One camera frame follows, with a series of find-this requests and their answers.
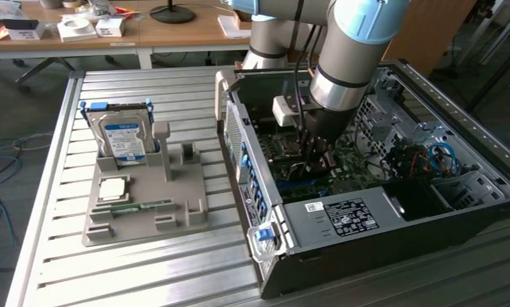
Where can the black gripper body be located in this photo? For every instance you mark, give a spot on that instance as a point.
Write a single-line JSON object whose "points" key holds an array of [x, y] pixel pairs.
{"points": [[328, 124]]}

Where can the black NVIDIA graphics card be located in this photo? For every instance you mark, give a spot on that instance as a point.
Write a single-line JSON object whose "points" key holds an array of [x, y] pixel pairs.
{"points": [[296, 171]]}

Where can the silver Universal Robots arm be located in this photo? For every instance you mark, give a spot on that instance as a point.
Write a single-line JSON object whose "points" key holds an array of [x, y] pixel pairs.
{"points": [[349, 64]]}

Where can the metal CPU socket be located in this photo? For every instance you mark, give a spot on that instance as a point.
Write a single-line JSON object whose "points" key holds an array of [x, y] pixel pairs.
{"points": [[287, 144]]}

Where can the green motherboard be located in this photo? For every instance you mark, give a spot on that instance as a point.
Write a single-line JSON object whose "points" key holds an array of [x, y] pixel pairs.
{"points": [[357, 172]]}

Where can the silver chipset heatsink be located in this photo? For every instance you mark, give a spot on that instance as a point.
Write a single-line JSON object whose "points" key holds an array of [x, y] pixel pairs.
{"points": [[344, 187]]}

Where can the blue expansion slot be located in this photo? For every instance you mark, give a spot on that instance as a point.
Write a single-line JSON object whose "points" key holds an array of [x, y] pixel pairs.
{"points": [[297, 185]]}

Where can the perforated metal disk bay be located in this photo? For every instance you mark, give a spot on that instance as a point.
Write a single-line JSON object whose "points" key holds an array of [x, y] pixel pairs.
{"points": [[383, 128]]}

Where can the grey power supply unit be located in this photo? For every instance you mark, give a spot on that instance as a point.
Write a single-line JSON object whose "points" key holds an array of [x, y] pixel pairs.
{"points": [[307, 224]]}

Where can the blue case latch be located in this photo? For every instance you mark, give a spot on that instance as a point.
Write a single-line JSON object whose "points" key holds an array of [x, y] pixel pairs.
{"points": [[264, 234]]}

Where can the black open PC case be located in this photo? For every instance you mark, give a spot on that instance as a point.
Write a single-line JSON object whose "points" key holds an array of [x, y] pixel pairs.
{"points": [[367, 256]]}

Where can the silver disk bay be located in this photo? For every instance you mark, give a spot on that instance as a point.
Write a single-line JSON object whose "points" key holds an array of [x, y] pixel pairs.
{"points": [[464, 192]]}

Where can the white paper stack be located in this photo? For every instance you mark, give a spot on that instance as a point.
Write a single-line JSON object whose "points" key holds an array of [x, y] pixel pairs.
{"points": [[233, 28]]}

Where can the wooden cabinet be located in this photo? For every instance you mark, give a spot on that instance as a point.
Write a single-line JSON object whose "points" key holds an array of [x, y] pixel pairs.
{"points": [[431, 32]]}

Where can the brown cardboard box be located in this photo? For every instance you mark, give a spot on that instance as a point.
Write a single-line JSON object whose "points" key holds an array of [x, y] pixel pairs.
{"points": [[243, 22]]}

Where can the grey parts rack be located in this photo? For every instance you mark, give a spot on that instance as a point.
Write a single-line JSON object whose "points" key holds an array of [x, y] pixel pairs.
{"points": [[153, 188]]}

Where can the green RAM stick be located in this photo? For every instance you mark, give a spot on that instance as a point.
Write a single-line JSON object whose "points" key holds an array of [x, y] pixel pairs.
{"points": [[140, 206]]}

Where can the hard disk with blue rails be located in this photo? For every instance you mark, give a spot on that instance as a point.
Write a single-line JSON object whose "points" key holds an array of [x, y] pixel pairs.
{"points": [[118, 137]]}

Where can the silver CPU chip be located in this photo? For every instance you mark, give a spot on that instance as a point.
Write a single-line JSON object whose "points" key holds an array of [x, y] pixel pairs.
{"points": [[113, 190]]}

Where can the black lamp base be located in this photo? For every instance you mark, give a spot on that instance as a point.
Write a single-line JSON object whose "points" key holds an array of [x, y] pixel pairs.
{"points": [[172, 14]]}

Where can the orange packet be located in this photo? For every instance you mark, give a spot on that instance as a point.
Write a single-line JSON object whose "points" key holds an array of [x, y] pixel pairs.
{"points": [[126, 13]]}

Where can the small white box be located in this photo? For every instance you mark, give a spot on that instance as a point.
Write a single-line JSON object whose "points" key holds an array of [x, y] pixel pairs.
{"points": [[110, 28]]}

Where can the white box with tape roll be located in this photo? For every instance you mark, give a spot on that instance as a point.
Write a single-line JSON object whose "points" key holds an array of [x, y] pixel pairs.
{"points": [[78, 32]]}

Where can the beige tape roll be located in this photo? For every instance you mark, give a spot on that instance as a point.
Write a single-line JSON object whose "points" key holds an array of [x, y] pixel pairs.
{"points": [[72, 3]]}

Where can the wooden desk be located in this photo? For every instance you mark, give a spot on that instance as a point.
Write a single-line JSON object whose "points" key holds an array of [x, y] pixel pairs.
{"points": [[33, 44]]}

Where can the grey cup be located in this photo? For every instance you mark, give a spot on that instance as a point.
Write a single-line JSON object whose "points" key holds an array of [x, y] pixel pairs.
{"points": [[50, 4]]}

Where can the black and white box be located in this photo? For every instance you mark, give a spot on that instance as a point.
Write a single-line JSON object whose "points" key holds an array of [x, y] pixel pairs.
{"points": [[25, 33]]}

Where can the clear plastic bag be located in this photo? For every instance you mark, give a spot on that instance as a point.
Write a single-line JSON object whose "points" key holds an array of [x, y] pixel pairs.
{"points": [[1, 9]]}

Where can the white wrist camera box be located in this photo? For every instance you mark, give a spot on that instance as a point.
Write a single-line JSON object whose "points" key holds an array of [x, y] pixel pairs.
{"points": [[287, 110]]}

